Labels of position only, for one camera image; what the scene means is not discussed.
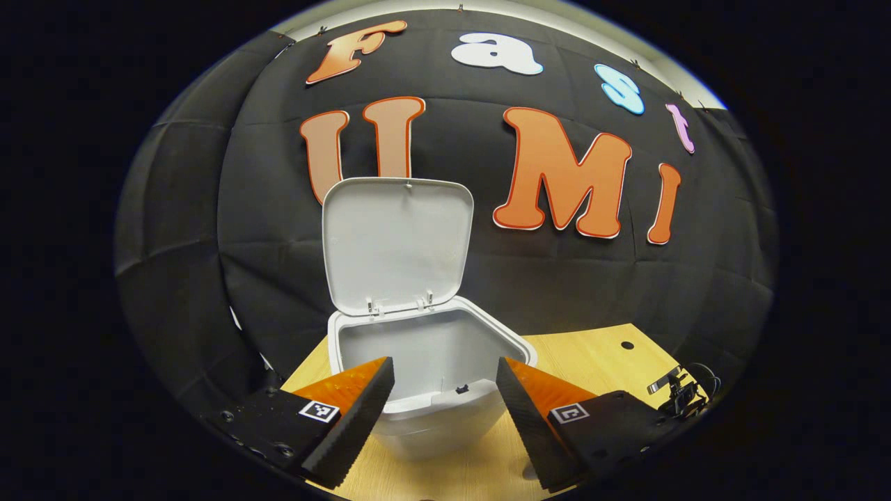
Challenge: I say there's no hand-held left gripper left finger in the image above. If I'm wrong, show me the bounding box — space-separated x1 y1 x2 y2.
202 357 395 490

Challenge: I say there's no black backdrop cloth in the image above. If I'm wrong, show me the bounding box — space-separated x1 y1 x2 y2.
115 8 779 418

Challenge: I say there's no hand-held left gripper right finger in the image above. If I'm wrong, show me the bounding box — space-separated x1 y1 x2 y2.
496 357 679 493

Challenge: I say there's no wooden desktop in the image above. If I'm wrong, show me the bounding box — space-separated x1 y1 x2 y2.
282 322 686 501

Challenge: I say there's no white desktop garbage bin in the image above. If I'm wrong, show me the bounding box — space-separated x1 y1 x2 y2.
322 177 538 460

